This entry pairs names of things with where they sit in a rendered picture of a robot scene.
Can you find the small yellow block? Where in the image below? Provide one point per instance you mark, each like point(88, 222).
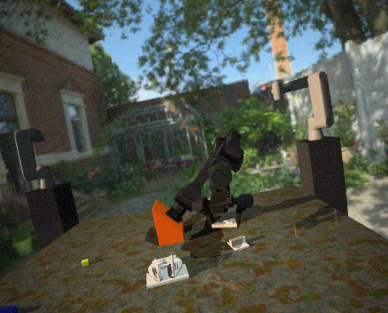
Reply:
point(85, 262)

